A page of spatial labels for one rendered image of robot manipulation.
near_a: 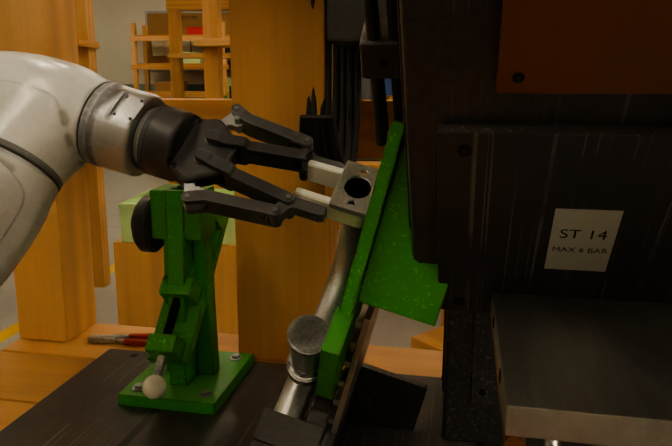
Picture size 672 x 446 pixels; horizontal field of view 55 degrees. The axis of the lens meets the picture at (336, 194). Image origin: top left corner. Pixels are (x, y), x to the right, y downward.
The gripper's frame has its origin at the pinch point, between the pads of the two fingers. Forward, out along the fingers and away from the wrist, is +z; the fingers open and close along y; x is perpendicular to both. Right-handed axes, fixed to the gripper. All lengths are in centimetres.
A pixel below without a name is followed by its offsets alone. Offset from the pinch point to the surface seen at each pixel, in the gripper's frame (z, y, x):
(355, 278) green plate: 5.1, -10.4, -4.7
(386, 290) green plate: 7.8, -10.0, -3.4
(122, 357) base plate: -28, -13, 40
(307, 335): 2.4, -14.8, -0.1
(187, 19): -461, 672, 685
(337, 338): 5.1, -15.1, -2.6
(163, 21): -500, 661, 692
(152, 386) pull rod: -15.5, -18.9, 22.4
